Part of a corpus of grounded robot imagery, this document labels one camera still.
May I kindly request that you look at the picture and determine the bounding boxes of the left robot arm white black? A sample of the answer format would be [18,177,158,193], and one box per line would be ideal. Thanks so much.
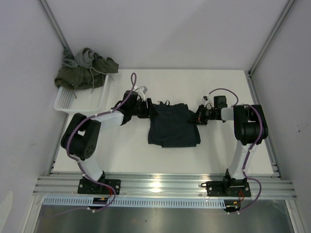
[61,90,155,194]

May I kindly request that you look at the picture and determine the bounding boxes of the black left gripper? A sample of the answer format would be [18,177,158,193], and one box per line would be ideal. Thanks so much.
[130,98,158,119]

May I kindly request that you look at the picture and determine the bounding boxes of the olive green shorts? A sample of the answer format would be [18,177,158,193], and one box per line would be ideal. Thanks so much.
[54,57,119,90]

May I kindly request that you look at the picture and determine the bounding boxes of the aluminium mounting rail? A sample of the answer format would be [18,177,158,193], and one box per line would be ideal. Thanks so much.
[33,173,297,200]

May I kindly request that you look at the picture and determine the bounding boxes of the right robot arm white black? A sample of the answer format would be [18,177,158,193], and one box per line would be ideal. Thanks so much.
[188,96,268,196]

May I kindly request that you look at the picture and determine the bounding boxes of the grey shorts with drawstring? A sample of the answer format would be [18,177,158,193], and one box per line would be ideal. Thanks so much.
[62,48,100,69]

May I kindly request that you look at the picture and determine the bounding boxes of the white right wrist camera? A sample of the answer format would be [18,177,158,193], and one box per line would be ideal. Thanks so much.
[202,94,210,105]

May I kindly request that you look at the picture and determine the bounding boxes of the right aluminium corner post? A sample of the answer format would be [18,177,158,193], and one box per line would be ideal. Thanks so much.
[248,0,298,78]

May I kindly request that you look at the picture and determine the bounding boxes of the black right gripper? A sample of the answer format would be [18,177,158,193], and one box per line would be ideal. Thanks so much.
[188,104,215,125]

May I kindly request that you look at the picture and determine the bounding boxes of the slotted grey cable duct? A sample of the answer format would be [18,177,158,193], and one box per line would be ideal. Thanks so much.
[43,196,225,209]

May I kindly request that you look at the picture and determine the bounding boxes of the white plastic basket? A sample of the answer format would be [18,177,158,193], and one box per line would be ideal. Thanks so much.
[53,75,109,115]

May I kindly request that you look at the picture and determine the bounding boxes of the aluminium corner post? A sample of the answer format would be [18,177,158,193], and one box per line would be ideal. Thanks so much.
[37,0,72,54]
[248,0,298,78]

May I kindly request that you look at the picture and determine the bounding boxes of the left aluminium corner post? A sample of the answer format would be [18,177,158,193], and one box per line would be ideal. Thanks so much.
[37,0,72,54]

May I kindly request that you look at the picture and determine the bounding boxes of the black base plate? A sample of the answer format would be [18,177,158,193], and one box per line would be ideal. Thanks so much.
[77,178,121,195]
[207,180,251,197]

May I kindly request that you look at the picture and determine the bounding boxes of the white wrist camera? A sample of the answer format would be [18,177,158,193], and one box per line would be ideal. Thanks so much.
[202,94,210,105]
[136,86,148,101]

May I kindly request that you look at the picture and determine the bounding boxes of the dark navy shorts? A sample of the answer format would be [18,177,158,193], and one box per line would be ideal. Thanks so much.
[148,102,201,148]

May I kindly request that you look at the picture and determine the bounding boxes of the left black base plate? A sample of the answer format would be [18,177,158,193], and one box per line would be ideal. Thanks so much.
[77,178,121,195]

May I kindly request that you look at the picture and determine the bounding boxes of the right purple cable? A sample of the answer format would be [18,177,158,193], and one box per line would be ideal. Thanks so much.
[208,88,264,214]

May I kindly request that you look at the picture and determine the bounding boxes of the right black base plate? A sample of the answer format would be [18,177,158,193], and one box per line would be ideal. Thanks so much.
[207,180,251,197]

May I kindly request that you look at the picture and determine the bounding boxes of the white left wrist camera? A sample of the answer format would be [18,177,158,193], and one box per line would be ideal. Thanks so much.
[136,86,148,101]

